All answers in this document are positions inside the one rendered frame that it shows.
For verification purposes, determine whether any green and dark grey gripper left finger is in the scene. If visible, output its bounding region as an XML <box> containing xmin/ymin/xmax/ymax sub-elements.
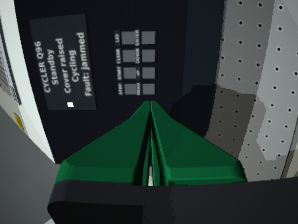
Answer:
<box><xmin>54</xmin><ymin>101</ymin><xmax>151</xmax><ymax>186</ymax></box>

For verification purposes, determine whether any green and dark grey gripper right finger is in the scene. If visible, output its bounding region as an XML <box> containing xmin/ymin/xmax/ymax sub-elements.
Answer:
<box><xmin>151</xmin><ymin>101</ymin><xmax>248</xmax><ymax>186</ymax></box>

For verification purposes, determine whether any white benchtop lab instrument with lid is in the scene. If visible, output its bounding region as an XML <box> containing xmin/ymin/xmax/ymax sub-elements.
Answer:
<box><xmin>0</xmin><ymin>0</ymin><xmax>224</xmax><ymax>164</ymax></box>

